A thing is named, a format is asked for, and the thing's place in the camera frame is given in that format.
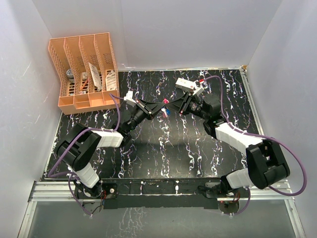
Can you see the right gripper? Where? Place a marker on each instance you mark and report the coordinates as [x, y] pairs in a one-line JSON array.
[[177, 105]]

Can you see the white paper packet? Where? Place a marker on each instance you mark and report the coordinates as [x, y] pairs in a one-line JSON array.
[[96, 77]]

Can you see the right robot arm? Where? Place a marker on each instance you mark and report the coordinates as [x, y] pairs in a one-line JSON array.
[[266, 163]]

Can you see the orange file organizer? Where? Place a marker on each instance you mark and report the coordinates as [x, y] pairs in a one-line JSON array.
[[75, 53]]

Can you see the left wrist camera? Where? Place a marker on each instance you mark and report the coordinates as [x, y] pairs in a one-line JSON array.
[[129, 98]]

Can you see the white labelled packet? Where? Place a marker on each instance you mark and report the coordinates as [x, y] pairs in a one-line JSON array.
[[111, 81]]

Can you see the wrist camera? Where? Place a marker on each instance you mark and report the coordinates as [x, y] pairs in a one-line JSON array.
[[129, 98], [199, 87]]

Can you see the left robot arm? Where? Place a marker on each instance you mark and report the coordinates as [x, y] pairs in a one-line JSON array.
[[79, 145]]

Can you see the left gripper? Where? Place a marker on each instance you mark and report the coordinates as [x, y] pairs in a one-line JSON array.
[[152, 113]]

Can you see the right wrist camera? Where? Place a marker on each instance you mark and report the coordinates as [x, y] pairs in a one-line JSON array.
[[199, 87]]

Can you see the white box on table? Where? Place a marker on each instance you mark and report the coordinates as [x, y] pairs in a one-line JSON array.
[[185, 85]]

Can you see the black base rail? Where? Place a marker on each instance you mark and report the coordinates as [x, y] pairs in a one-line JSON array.
[[161, 193]]

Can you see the round tin in organizer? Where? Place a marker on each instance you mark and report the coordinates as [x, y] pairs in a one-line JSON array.
[[69, 74]]

